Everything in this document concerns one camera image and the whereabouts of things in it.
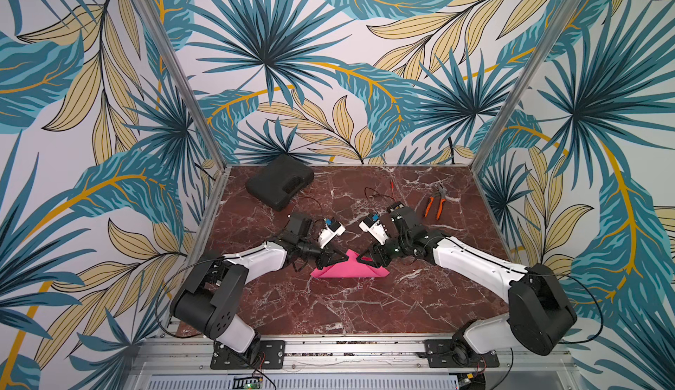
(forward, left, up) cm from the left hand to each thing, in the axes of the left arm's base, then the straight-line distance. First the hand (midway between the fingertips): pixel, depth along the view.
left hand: (344, 261), depth 82 cm
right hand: (+2, -5, +2) cm, 6 cm away
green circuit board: (-31, +25, -12) cm, 42 cm away
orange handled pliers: (+34, -41, -8) cm, 54 cm away
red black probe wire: (+33, -20, -9) cm, 40 cm away
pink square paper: (-2, -2, -1) cm, 3 cm away
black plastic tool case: (+36, +26, -3) cm, 44 cm away
